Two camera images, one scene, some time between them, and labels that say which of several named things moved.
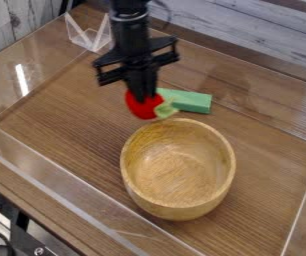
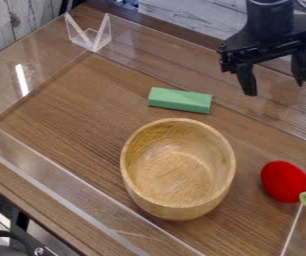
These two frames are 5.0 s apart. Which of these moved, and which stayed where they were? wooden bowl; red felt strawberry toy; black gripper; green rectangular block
Moved: red felt strawberry toy; black gripper
Stayed: wooden bowl; green rectangular block
